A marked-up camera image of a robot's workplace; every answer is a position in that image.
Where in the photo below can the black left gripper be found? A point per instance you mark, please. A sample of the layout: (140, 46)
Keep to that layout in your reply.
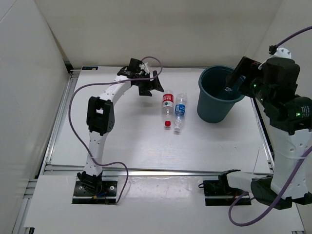
(152, 85)

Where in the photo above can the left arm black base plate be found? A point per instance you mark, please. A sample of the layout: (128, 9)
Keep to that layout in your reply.
(106, 196)

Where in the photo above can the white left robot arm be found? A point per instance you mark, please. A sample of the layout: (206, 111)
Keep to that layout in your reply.
(101, 117)

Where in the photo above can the aluminium table frame rail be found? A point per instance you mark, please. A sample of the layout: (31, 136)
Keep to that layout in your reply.
(18, 226)

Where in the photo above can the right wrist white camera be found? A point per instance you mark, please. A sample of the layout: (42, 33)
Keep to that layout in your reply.
(279, 52)

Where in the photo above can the blue label crushed bottle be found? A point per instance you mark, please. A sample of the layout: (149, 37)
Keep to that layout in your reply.
(180, 108)

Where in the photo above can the red label plastic bottle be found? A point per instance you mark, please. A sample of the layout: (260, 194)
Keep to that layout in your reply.
(167, 108)

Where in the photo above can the wrist white camera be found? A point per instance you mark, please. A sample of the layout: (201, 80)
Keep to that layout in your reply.
(279, 52)
(144, 67)

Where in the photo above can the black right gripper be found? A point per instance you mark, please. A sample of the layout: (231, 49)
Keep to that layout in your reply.
(248, 68)

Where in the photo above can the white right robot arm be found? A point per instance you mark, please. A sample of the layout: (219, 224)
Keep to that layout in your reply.
(290, 135)

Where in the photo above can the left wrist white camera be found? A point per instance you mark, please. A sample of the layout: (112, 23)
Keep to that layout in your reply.
(144, 67)

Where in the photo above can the blue sticker label left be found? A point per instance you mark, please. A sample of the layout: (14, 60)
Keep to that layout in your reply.
(89, 68)

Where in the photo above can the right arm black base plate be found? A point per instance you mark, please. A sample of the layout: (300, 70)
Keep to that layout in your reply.
(217, 194)

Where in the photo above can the dark green plastic bin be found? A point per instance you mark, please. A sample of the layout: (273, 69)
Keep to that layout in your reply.
(215, 101)

